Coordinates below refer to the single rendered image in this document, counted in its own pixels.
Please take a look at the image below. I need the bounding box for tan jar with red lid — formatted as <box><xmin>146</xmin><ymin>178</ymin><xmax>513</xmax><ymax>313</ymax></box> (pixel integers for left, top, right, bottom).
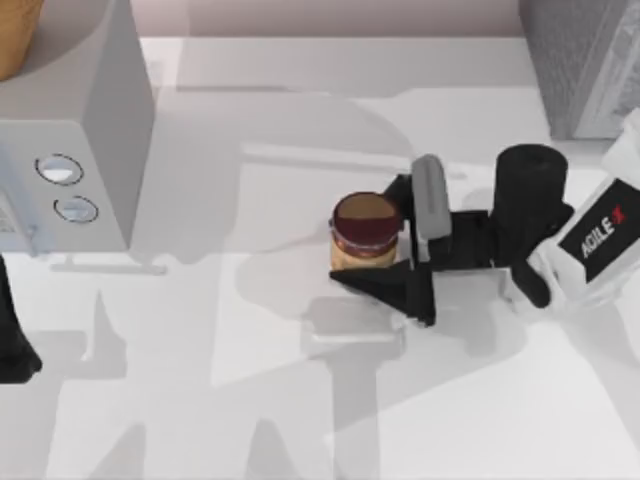
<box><xmin>327</xmin><ymin>191</ymin><xmax>404</xmax><ymax>275</ymax></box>

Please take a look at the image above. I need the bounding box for grey cabinet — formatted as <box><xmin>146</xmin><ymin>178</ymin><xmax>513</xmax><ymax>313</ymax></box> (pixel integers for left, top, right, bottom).
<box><xmin>518</xmin><ymin>0</ymin><xmax>640</xmax><ymax>142</ymax></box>

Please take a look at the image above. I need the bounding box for pale microwave oven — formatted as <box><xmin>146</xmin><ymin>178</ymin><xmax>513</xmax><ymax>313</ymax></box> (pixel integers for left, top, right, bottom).
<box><xmin>0</xmin><ymin>0</ymin><xmax>154</xmax><ymax>257</ymax></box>

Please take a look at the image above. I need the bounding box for small microwave knob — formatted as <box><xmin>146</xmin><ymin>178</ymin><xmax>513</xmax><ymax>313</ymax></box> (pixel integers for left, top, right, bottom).
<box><xmin>52</xmin><ymin>195</ymin><xmax>100</xmax><ymax>224</ymax></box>

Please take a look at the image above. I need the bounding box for large microwave knob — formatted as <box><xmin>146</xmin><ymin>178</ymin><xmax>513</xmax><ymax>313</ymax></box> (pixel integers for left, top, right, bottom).
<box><xmin>33</xmin><ymin>153</ymin><xmax>86</xmax><ymax>187</ymax></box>

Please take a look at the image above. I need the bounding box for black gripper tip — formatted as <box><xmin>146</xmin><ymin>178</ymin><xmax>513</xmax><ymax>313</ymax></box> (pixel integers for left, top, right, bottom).
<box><xmin>0</xmin><ymin>253</ymin><xmax>44</xmax><ymax>386</ymax></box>

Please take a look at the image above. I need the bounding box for tan rounded wooden object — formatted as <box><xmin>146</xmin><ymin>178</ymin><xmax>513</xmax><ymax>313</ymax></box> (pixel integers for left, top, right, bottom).
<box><xmin>0</xmin><ymin>0</ymin><xmax>42</xmax><ymax>82</ymax></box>

